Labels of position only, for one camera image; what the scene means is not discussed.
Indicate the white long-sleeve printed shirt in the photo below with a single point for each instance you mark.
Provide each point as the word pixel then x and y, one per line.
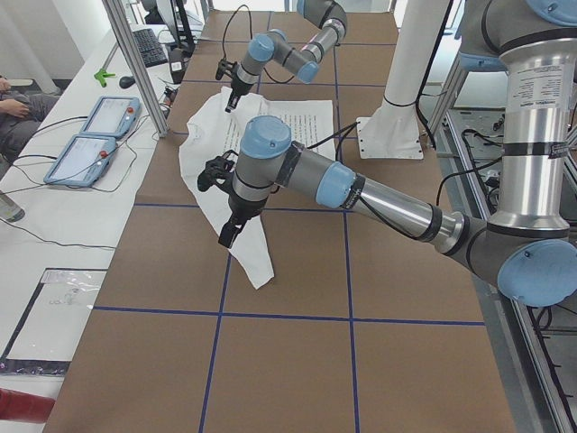
pixel 212 131

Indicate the black computer keyboard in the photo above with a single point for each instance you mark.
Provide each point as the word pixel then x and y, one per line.
pixel 149 47

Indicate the black computer mouse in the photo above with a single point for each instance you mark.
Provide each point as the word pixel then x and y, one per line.
pixel 126 82

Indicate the upper blue teach pendant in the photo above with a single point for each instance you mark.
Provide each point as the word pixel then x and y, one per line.
pixel 112 116

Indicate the blue teach pendant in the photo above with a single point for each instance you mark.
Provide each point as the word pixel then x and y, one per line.
pixel 82 162
pixel 112 116

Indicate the green plastic tool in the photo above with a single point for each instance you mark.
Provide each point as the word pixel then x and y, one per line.
pixel 102 76

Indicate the lower blue teach pendant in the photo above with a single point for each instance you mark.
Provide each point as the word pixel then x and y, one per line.
pixel 82 162

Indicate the clear plastic sheet sleeve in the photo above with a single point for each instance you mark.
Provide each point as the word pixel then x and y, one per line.
pixel 47 333

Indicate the seated person green shirt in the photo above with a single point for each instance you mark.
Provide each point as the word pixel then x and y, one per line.
pixel 21 116

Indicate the red cylinder object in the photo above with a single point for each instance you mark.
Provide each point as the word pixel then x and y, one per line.
pixel 25 407

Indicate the aluminium frame post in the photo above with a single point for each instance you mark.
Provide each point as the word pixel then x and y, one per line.
pixel 124 36

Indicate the white camera mast pedestal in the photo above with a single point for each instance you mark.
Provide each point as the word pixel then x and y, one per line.
pixel 392 132

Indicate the aluminium side frame rail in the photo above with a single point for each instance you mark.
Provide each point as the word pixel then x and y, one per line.
pixel 523 249

